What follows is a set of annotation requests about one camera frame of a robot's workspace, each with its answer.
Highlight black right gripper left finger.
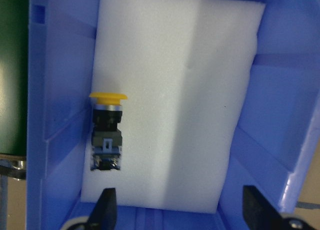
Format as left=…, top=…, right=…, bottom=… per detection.
left=85, top=188, right=117, bottom=230

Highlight yellow push button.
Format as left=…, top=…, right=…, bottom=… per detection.
left=89, top=92, right=128, bottom=171

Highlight blue destination plastic bin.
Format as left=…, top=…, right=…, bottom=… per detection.
left=26, top=0, right=320, bottom=230

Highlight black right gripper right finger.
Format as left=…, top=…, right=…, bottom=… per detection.
left=242, top=185, right=288, bottom=230

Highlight white foam pad in destination bin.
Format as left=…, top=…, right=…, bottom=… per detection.
left=81, top=0, right=265, bottom=214

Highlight green conveyor belt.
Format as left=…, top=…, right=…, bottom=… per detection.
left=0, top=0, right=29, bottom=157

